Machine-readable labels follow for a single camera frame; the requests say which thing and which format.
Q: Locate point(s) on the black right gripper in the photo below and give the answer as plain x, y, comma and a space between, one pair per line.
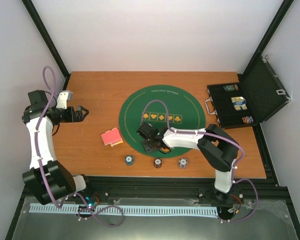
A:
147, 149

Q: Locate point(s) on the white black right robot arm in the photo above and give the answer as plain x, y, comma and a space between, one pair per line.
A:
219, 149

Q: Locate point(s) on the silver case handle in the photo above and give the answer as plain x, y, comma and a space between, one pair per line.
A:
209, 106

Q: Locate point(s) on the round green poker mat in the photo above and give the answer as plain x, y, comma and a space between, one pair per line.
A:
156, 105

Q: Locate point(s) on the black poker case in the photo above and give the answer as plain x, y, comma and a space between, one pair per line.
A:
263, 91

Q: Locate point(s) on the light blue cable duct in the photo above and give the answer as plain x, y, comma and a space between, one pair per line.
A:
129, 210

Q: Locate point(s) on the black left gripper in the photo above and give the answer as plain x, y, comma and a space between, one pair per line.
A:
79, 118

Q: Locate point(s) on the blue white chip stack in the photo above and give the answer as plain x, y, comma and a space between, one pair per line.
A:
182, 163

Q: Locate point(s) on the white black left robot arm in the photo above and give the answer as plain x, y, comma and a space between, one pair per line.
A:
47, 178

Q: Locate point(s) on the blue gold card deck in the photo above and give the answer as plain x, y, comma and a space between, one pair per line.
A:
239, 103

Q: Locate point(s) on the orange big blind button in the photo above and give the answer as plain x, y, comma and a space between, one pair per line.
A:
165, 150

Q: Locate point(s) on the black aluminium frame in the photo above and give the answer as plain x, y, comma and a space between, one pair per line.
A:
172, 188

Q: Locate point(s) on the yellow playing card box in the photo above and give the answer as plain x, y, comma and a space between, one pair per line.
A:
116, 138

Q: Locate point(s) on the green blue 50 chip stack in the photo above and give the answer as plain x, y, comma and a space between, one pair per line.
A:
129, 160

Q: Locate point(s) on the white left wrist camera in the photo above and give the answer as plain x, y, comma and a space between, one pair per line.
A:
63, 98

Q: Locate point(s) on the brown 100 chip stack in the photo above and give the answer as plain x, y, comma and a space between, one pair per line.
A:
157, 163

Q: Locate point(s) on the red white chips in case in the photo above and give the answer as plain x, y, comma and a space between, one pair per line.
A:
248, 120

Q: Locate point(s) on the red backed card deck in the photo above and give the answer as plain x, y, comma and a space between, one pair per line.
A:
106, 137

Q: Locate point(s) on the chips row in case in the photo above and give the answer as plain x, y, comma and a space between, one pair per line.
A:
231, 87

